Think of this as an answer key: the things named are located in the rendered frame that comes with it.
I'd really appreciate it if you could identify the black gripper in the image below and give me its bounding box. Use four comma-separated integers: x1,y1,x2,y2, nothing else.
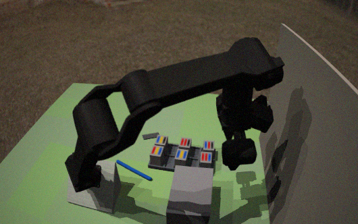
216,93,257,171

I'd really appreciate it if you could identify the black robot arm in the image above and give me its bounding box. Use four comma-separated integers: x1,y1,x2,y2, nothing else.
65,37,285,192

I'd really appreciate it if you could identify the blue rod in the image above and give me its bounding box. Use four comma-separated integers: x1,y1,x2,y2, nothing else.
116,160,152,181

